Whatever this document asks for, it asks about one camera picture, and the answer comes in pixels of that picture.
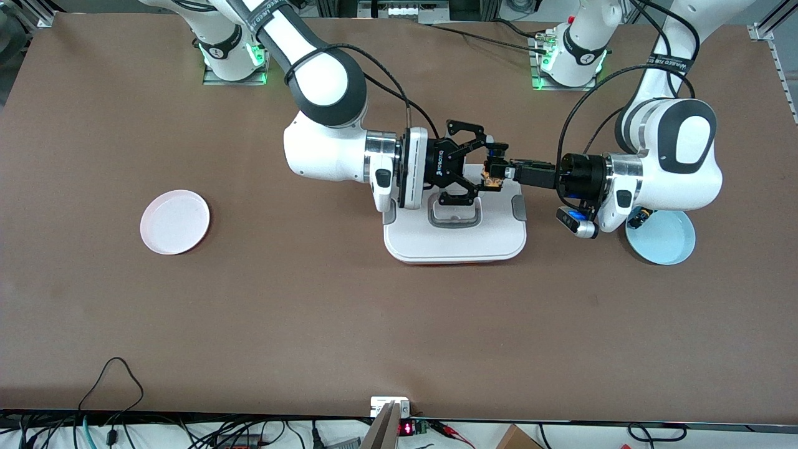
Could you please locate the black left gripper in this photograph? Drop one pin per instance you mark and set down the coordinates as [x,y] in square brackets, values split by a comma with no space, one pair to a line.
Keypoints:
[578,175]

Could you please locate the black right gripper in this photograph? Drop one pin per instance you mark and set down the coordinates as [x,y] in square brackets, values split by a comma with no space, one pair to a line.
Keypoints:
[438,167]

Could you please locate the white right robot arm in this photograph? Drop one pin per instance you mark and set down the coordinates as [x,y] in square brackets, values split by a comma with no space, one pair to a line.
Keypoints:
[324,81]

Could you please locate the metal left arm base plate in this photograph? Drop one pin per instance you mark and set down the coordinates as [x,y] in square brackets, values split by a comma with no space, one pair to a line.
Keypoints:
[535,62]

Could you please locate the brown cardboard box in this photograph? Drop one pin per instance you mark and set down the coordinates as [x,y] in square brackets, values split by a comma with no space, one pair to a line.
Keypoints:
[517,439]

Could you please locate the red digit display module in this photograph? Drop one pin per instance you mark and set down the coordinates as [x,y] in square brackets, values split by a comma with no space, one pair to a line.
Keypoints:
[408,428]

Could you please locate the blue yellow small part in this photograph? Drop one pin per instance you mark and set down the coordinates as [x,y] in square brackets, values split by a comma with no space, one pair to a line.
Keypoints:
[640,218]

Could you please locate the red clip lead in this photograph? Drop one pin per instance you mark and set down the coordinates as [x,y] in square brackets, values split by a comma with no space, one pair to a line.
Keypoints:
[452,431]

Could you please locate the pink round plate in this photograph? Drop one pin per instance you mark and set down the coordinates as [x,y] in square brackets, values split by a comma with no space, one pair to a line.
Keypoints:
[174,222]

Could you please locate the small white electronics box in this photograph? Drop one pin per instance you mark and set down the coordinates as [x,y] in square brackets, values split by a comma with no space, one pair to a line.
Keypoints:
[380,404]

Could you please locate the light blue round plate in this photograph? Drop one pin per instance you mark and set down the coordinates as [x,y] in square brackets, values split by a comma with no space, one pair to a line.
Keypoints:
[667,240]

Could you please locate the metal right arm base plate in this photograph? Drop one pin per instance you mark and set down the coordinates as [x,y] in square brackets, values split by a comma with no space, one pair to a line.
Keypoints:
[265,68]

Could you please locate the orange black switch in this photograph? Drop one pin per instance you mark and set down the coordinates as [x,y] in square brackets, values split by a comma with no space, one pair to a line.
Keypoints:
[492,182]

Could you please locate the aluminium frame profile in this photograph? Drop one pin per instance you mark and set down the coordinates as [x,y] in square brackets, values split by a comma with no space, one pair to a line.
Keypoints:
[779,68]

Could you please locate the white power strip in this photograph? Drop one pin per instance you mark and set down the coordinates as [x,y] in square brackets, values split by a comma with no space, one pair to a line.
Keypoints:
[405,9]

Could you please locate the grey metal bar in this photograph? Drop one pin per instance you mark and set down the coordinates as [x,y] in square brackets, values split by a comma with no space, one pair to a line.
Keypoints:
[381,430]

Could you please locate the white lunch box grey clips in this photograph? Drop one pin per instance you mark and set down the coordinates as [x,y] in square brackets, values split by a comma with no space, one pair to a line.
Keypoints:
[455,243]

